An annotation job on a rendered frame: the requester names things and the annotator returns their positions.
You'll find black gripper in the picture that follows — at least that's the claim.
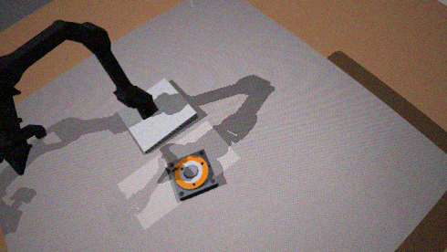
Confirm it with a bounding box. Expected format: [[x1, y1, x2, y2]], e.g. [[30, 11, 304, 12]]
[[0, 114, 47, 175]]

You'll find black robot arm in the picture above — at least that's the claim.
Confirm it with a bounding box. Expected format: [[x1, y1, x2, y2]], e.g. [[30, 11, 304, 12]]
[[0, 19, 159, 121]]

